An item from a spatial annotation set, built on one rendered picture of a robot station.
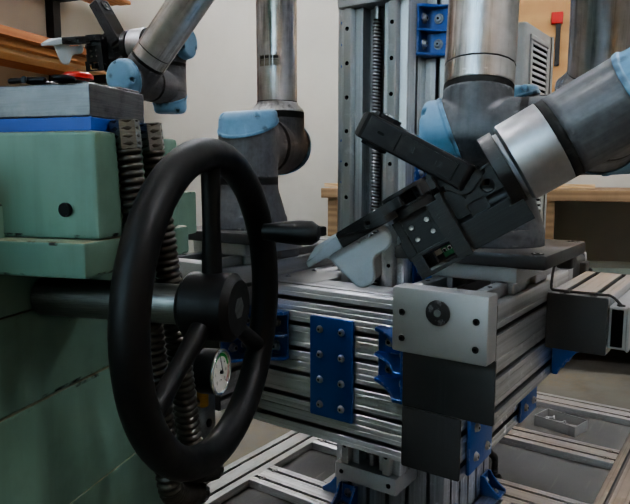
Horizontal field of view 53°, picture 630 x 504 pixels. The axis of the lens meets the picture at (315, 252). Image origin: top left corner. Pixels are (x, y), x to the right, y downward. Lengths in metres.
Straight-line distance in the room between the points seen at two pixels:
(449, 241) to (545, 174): 0.10
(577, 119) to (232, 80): 3.72
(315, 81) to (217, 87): 0.67
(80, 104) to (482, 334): 0.53
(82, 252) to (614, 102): 0.44
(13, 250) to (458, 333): 0.53
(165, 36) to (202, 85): 2.96
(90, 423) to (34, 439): 0.09
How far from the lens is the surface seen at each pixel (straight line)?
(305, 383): 1.14
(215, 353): 0.86
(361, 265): 0.60
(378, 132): 0.59
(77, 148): 0.56
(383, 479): 1.26
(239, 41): 4.22
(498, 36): 0.71
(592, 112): 0.57
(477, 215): 0.58
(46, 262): 0.56
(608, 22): 0.90
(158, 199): 0.45
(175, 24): 1.34
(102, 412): 0.76
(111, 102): 0.59
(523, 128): 0.57
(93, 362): 0.73
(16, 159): 0.60
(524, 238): 0.95
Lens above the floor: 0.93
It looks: 7 degrees down
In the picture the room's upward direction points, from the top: straight up
